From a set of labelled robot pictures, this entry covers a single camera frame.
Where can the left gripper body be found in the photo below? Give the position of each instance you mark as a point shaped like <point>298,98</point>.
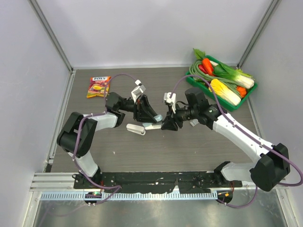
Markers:
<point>138,109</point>

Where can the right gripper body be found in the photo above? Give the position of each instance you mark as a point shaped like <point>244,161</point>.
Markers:
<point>181,115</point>

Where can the blue white stapler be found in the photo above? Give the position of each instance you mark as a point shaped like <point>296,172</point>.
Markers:
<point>154,126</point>

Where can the staple box tray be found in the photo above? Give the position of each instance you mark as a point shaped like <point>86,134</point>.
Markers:
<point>194,122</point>

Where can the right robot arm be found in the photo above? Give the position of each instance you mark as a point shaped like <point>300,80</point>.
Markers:
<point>266,169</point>

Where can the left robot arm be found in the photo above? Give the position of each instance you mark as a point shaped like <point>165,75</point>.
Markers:
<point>77,134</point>

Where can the green plastic tray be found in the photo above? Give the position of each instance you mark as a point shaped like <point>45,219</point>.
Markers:
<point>201,83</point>

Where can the napa cabbage toy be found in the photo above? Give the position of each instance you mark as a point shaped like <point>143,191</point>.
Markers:
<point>224,92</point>

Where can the candy bag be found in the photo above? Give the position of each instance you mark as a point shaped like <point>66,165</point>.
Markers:
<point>98,86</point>

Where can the red pepper toy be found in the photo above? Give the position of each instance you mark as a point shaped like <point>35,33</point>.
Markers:
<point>201,67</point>

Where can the orange carrot toy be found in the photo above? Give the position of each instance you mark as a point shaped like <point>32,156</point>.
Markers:
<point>208,66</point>

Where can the green long beans bundle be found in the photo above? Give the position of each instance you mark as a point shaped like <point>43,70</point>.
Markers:
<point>194,70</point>

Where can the bok choy toy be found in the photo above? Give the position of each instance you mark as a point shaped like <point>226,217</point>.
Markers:
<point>224,71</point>

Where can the small orange tomato toy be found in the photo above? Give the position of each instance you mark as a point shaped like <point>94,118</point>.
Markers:
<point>242,91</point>

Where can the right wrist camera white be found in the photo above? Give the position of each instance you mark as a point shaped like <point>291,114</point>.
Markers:
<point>170,100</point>

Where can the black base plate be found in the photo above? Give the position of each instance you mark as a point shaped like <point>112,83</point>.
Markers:
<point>163,182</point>

